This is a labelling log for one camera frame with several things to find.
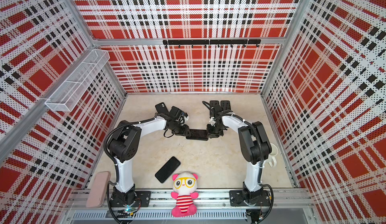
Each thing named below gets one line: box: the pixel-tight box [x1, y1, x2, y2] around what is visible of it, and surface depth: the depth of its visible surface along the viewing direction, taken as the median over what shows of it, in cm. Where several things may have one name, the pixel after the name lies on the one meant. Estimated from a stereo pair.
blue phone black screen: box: [154, 156, 181, 184], surface depth 84 cm
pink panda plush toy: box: [170, 171, 200, 218], surface depth 72 cm
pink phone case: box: [85, 171, 112, 208], surface depth 78 cm
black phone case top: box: [154, 101, 169, 115], surface depth 114 cm
